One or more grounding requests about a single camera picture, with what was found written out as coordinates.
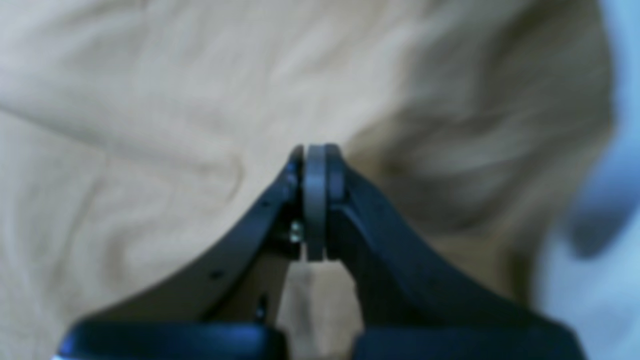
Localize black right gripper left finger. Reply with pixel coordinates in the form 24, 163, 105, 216
55, 145, 326, 360

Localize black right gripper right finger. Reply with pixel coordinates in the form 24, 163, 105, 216
325, 145, 585, 360

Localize brown t-shirt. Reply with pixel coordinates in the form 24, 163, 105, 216
1, 0, 613, 360

